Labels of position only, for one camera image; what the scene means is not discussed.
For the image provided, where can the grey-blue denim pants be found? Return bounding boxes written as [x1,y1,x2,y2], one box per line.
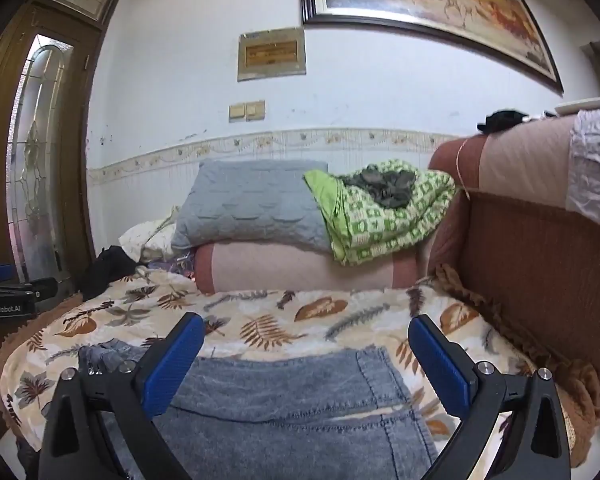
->
[78,339,438,479]

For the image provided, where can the leaf-print fleece blanket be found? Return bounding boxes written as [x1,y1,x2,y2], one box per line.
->
[0,271,539,479]

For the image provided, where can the black garment at sofa end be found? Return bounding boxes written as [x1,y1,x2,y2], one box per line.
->
[78,246,137,301]

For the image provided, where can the white floral pillow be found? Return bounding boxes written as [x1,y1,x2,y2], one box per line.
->
[118,218,175,263]

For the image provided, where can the pink sofa armrest bolster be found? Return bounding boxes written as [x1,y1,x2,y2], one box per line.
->
[194,242,420,294]

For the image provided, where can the wooden door with glass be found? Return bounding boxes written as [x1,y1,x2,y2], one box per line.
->
[0,0,119,310]

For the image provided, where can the white lace cloth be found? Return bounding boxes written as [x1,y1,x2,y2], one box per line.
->
[566,110,600,225]

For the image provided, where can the green patterned folded blanket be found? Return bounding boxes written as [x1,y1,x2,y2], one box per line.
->
[303,159,456,266]

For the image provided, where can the grey quilted pillow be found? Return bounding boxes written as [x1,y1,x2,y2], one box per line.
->
[172,159,330,252]

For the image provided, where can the dark grey crumpled cloth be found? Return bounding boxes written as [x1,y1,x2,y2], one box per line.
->
[340,165,416,209]

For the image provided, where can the black cloth on backrest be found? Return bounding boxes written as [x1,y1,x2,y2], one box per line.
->
[477,110,527,134]

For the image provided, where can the small gold framed plaque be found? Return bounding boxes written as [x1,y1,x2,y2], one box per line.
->
[237,27,306,81]

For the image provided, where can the large framed landscape painting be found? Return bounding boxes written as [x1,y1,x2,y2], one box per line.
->
[301,0,564,93]

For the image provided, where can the beige wall switch plate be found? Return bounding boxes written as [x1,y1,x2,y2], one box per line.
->
[228,101,266,122]

